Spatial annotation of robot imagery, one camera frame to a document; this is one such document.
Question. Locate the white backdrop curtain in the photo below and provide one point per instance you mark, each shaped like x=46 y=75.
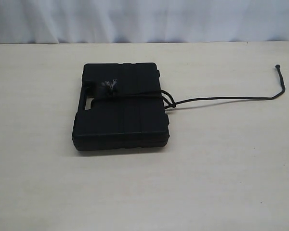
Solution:
x=142 y=21

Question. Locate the black plastic tool case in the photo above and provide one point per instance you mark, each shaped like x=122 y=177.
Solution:
x=120 y=106

